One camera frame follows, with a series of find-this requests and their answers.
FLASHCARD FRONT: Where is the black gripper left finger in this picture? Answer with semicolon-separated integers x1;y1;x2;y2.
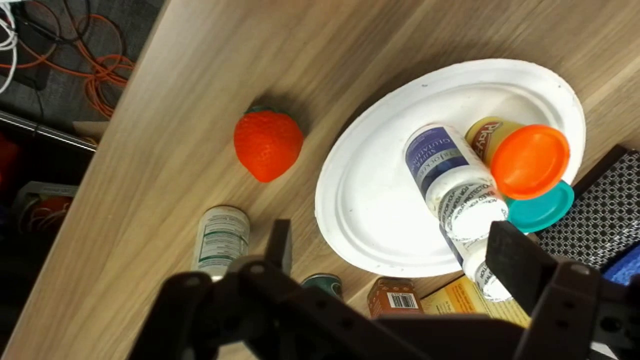
264;218;296;271

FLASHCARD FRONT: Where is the blue sponge cloth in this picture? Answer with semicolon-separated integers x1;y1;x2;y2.
602;242;640;290

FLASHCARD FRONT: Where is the tall cream supplement bottle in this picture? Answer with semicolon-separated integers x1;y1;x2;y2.
190;202;254;282

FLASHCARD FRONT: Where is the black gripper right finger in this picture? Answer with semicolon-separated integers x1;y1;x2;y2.
484;218;564;316

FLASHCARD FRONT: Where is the grey patterned block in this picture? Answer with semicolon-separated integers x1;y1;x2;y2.
535;142;640;271

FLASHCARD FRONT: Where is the orange strawberry toy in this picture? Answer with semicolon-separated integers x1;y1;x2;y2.
233;108;308;185

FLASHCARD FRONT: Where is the white floor cable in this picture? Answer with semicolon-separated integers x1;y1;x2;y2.
0;0;23;96

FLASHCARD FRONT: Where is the open yellow cardboard box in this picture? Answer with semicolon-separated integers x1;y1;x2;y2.
419;273;536;330

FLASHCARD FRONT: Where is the orange floor cable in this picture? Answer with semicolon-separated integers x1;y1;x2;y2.
11;10;137;123

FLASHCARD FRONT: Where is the small tub teal lid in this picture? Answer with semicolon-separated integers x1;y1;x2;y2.
505;177;579;236

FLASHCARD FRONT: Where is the small tub orange lid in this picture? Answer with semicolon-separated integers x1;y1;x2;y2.
465;113;574;202

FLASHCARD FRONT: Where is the white paper plate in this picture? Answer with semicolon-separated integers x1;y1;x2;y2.
313;56;589;280

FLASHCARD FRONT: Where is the white pill bottle grey lid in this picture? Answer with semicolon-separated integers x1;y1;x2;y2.
402;122;512;245

